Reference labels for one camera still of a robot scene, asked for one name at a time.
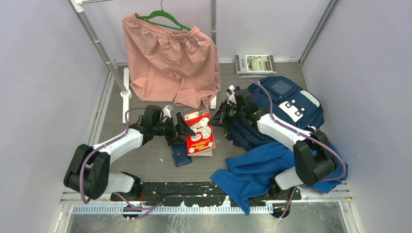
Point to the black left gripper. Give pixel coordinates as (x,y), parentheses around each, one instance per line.
(183,129)

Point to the small blue wallet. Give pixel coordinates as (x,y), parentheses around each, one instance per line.
(180,155)

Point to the metal clothes rack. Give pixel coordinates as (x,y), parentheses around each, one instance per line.
(122,81)

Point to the pink shorts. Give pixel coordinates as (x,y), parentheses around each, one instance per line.
(180,67)

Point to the grey magazine stack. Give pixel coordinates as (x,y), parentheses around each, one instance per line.
(254,65)

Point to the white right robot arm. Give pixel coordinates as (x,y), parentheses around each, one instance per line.
(314,159)

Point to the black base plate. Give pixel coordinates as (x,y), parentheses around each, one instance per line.
(203,194)

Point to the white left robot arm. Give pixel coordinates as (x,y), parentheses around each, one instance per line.
(89,171)

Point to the red cartoon book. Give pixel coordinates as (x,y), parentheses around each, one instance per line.
(203,142)

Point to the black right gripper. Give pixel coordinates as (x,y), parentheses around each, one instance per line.
(220,119)

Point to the navy blue backpack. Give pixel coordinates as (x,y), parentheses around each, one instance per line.
(291,103)

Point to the green clothes hanger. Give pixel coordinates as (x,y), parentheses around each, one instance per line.
(164,19)

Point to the blue cloth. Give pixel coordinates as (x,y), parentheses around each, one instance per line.
(248,176)

